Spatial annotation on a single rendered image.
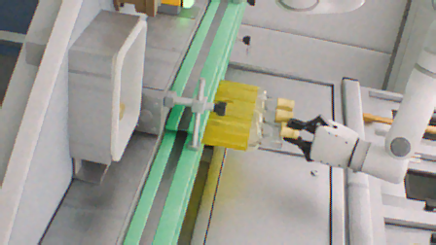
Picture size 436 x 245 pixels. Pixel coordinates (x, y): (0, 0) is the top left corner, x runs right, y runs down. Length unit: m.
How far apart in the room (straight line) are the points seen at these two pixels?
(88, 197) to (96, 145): 0.10
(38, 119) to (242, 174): 0.69
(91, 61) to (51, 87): 0.08
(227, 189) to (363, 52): 6.43
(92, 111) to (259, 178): 0.59
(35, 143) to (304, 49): 6.94
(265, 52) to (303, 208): 6.44
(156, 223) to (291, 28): 6.65
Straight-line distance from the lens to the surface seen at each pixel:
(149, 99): 1.20
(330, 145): 1.40
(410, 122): 1.30
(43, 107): 0.93
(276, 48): 7.76
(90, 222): 1.05
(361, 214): 1.46
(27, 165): 0.91
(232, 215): 1.36
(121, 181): 1.13
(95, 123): 1.03
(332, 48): 7.73
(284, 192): 1.46
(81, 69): 0.99
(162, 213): 1.10
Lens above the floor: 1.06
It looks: 2 degrees up
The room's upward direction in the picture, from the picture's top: 101 degrees clockwise
